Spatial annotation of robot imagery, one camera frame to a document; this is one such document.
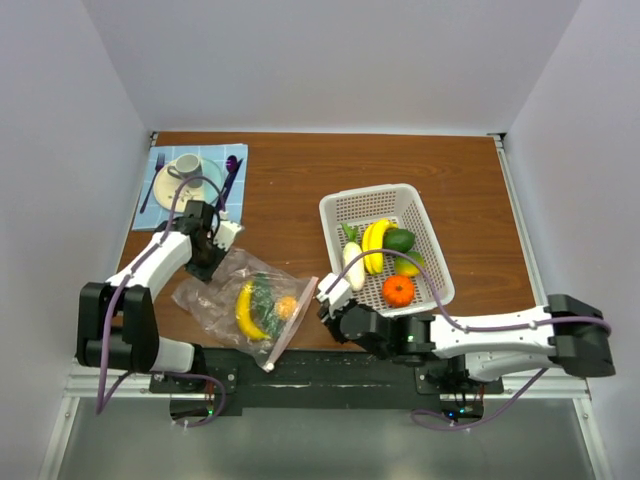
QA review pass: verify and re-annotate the single yellow fake banana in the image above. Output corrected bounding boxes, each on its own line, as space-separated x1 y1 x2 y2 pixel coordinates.
235 280 270 341

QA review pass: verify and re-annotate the white fake eggplant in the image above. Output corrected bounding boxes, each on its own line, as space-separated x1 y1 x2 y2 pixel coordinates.
341 223 366 292

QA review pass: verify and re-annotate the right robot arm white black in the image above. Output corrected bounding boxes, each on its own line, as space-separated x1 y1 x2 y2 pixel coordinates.
317 293 616 393

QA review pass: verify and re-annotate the purple spoon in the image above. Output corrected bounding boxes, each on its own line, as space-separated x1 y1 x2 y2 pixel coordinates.
211 155 239 216

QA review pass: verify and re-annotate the green fake avocado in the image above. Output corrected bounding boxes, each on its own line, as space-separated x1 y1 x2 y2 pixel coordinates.
383 228 415 253

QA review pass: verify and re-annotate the dark purple fork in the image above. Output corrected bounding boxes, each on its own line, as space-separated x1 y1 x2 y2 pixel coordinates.
139 152 165 214

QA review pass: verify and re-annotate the yellow fake banana bunch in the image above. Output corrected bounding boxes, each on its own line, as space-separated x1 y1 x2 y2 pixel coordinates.
361 218 398 275

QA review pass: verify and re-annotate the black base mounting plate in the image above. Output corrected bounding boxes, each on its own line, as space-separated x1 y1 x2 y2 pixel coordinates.
149 348 504 419

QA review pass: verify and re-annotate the grey ceramic mug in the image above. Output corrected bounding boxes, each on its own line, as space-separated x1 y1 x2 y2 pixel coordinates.
167 153 203 189

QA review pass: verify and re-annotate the orange fake pumpkin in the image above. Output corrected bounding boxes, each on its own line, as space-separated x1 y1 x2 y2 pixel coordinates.
382 275 415 308

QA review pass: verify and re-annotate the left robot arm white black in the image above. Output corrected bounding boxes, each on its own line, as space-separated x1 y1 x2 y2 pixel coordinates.
75 201 244 392

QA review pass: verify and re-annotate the cream and teal plate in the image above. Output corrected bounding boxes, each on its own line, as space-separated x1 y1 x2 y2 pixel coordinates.
153 153 224 213

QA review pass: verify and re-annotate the clear zip top bag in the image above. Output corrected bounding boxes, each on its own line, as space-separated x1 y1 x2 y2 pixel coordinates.
172 248 318 373

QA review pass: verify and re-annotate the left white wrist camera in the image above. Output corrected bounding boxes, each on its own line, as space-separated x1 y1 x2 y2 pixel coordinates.
213 220 244 251

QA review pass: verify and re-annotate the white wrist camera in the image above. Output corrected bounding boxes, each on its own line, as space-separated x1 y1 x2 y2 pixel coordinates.
213 220 244 251
316 273 353 316

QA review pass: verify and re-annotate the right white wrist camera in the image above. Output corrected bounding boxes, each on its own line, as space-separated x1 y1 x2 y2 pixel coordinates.
316 273 353 316

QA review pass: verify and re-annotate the blue checked placemat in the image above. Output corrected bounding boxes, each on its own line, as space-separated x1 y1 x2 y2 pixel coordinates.
132 144 249 231

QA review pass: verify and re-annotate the aluminium frame rail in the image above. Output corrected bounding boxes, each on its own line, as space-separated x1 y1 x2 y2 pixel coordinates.
490 372 614 479

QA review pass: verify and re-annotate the yellow green fake mango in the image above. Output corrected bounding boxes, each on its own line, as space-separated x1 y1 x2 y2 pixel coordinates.
394 251 425 278

